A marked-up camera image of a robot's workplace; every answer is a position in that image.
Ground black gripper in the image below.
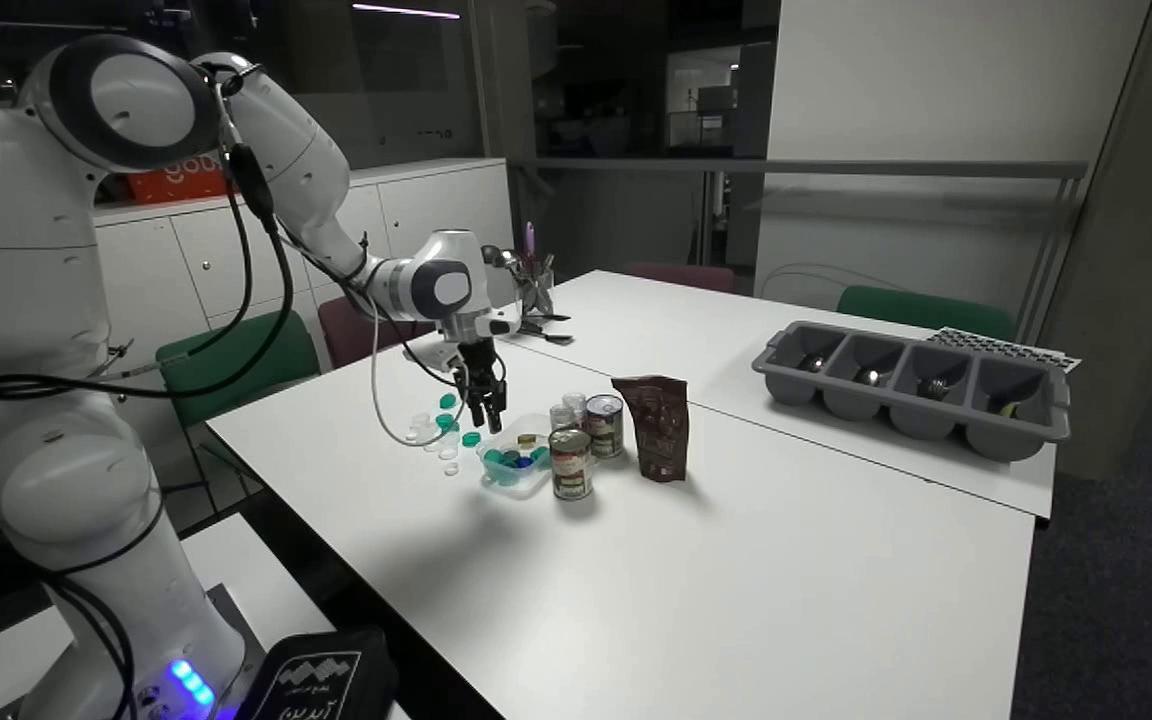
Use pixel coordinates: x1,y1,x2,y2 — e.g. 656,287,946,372
453,335,511,435

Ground small glass jar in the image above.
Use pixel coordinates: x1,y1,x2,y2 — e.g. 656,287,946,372
545,394,586,435

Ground glass utensil holder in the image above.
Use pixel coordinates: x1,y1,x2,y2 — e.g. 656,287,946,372
511,272,554,323

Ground metal tin can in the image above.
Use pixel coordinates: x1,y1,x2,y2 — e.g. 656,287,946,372
580,390,630,463

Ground metal ladle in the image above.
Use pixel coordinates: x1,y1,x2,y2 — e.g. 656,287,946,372
472,240,529,287

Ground brown foil pouch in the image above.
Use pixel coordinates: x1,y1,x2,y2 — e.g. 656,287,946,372
606,372,694,487

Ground white cabinet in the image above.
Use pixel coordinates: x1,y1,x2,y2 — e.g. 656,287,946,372
92,153,519,372

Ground green chair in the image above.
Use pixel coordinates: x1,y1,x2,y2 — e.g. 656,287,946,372
150,303,329,432
832,279,1019,344

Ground black control box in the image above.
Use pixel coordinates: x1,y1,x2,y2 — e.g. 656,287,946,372
234,625,403,720

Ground grey handrail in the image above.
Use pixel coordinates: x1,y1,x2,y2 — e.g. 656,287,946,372
515,153,1095,182

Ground grey cutlery tray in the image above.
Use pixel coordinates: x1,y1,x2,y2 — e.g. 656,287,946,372
747,315,1076,463

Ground grey perforated lid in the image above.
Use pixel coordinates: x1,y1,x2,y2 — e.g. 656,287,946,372
922,323,1083,378

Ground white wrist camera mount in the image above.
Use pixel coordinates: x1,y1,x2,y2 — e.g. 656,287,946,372
393,327,472,374

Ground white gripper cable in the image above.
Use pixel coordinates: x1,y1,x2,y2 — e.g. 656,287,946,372
364,327,475,453

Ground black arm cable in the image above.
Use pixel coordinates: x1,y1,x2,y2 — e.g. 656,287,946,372
0,135,379,404

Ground black cable bundle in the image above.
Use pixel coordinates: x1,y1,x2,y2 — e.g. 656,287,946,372
41,567,145,720

